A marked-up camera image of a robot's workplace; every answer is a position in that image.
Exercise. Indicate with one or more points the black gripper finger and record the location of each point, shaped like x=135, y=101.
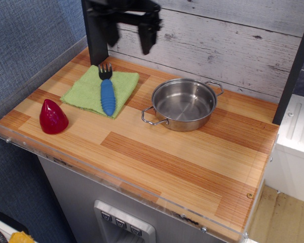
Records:
x=110, y=32
x=148, y=35

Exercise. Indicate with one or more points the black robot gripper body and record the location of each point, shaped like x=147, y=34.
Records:
x=137, y=13

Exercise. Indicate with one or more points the red toy pepper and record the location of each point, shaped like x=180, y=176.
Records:
x=52, y=119

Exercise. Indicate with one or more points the green folded cloth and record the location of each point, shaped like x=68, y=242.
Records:
x=86, y=92

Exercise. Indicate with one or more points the stainless steel pot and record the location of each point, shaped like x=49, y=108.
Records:
x=182, y=104

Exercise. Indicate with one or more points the grey toy fridge cabinet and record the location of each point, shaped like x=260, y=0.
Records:
x=77, y=193

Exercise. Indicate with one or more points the silver dispenser button panel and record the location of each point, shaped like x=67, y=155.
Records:
x=119, y=226

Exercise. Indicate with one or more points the white toy sink unit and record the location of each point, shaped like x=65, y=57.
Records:
x=285, y=170

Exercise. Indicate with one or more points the yellow tape piece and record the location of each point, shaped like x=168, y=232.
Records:
x=21, y=237

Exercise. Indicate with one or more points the black left frame post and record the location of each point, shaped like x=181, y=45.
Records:
x=98, y=50

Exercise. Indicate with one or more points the black frame post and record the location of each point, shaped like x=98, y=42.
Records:
x=290, y=84
x=98, y=50

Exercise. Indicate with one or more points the blue handled toy fork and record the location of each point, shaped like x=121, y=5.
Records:
x=107, y=94

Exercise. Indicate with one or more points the black right frame post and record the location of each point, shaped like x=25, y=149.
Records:
x=290, y=84

